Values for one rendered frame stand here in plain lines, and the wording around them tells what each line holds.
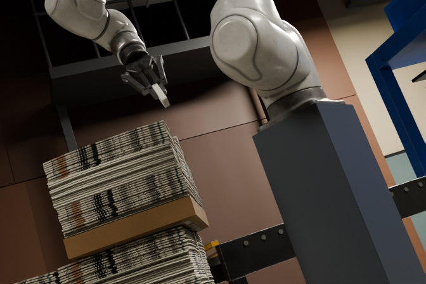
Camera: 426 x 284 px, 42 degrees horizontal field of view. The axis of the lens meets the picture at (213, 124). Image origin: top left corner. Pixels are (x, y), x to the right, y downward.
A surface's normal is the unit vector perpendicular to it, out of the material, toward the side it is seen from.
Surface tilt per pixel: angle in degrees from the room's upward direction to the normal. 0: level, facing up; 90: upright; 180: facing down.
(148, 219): 93
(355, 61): 90
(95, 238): 92
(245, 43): 93
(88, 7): 132
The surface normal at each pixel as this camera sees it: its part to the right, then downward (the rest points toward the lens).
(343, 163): 0.71, -0.41
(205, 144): 0.23, -0.33
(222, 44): -0.35, -0.01
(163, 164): -0.07, -0.25
